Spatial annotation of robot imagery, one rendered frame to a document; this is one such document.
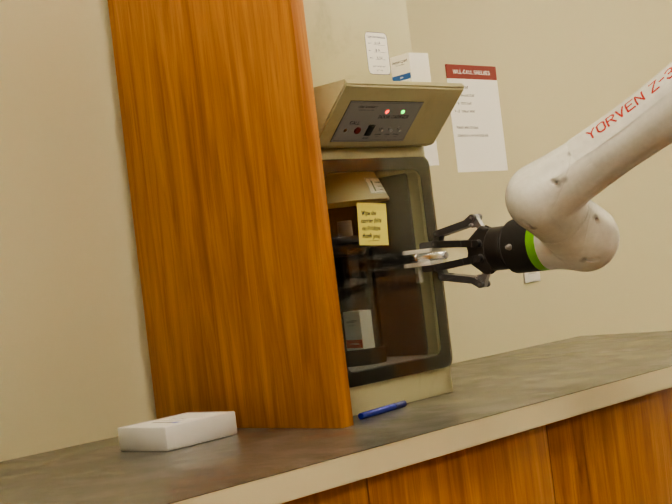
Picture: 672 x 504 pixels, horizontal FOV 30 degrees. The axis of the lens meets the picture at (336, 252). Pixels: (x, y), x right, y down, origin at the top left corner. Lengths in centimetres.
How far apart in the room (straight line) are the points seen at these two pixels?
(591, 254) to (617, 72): 188
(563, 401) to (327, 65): 71
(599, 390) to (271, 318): 59
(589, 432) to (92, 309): 93
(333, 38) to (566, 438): 81
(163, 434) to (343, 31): 79
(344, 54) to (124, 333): 67
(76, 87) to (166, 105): 20
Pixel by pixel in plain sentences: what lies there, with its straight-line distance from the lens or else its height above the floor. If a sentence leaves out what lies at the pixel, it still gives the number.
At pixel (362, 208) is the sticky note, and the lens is 223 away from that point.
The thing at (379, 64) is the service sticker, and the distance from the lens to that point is 235.
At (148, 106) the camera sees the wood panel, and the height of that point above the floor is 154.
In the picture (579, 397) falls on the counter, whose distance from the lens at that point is 221.
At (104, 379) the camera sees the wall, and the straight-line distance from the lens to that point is 239.
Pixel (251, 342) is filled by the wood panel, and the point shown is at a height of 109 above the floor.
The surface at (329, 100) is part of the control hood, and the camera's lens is 213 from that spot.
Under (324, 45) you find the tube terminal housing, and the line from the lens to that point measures 225.
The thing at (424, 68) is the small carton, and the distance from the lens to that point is 231.
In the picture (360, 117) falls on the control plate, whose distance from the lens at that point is 218.
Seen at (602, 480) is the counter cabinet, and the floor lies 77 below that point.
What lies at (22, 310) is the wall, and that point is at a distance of 230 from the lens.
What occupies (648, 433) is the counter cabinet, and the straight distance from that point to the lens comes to 245.
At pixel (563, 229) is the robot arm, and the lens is 197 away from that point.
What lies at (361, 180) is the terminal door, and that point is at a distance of 224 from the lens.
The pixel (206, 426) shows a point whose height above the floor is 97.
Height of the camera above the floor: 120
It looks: 1 degrees up
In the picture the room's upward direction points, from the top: 7 degrees counter-clockwise
